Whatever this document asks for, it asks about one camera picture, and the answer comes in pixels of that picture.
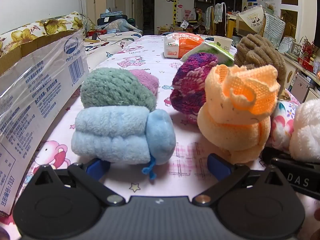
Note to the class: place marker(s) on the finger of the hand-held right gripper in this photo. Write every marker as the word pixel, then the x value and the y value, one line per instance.
pixel 275 153

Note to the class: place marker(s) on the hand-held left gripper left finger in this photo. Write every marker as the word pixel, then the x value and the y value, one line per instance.
pixel 96 167

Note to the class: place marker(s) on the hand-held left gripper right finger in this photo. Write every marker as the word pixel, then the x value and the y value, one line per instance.
pixel 218 167

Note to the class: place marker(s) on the light blue fleece towel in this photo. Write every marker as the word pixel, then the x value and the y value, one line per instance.
pixel 110 132

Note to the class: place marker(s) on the white fluffy cloth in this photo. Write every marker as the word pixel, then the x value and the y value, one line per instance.
pixel 307 130

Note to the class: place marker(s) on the magenta knitted cloth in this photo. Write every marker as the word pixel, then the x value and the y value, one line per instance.
pixel 190 85

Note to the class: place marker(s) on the cardboard box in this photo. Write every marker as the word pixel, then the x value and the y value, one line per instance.
pixel 37 85

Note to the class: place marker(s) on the pink fluffy cloth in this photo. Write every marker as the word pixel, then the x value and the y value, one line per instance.
pixel 147 80

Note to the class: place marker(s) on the brown chenille cloth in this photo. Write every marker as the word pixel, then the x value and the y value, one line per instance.
pixel 260 52

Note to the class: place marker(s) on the green and white packet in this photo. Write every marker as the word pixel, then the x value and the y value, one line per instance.
pixel 205 48

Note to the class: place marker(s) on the pink floral cloth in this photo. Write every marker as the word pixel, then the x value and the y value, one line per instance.
pixel 282 127

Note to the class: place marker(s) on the peach knitted cloth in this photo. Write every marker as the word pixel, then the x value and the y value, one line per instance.
pixel 225 120

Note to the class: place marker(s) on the white sideboard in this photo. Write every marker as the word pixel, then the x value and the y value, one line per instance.
pixel 300 80

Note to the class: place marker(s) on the green fluffy cloth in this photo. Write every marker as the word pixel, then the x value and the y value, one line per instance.
pixel 115 87

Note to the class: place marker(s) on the red gift box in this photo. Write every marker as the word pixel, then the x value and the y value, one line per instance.
pixel 307 63

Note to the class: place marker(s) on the red flower plant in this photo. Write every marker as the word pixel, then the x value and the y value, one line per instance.
pixel 308 47

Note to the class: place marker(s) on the sofa with cartoon cover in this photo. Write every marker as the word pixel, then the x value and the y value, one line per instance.
pixel 105 47

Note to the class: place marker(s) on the white paper cup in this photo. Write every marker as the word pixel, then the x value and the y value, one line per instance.
pixel 222 43

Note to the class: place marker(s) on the chair with quilted cover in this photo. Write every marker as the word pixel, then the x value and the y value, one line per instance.
pixel 273 28

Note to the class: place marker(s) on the orange and white tissue packet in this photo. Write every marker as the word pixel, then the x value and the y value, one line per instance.
pixel 175 47

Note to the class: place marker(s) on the beige printed cloth cover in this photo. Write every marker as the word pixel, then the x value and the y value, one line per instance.
pixel 251 20

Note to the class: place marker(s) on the grey blue quilt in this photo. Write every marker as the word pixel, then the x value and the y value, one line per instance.
pixel 125 27

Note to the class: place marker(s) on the yellow floral cushion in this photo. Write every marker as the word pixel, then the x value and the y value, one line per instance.
pixel 22 35
pixel 65 22

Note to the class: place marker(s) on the black bag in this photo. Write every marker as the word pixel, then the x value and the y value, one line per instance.
pixel 112 20

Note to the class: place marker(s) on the chair with lace cover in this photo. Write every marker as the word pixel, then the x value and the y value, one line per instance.
pixel 210 17
pixel 220 12

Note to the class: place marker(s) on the blue folded cloth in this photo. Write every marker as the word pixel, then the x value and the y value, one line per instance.
pixel 111 13

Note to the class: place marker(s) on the giraffe height chart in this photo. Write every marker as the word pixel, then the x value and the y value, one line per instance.
pixel 178 5

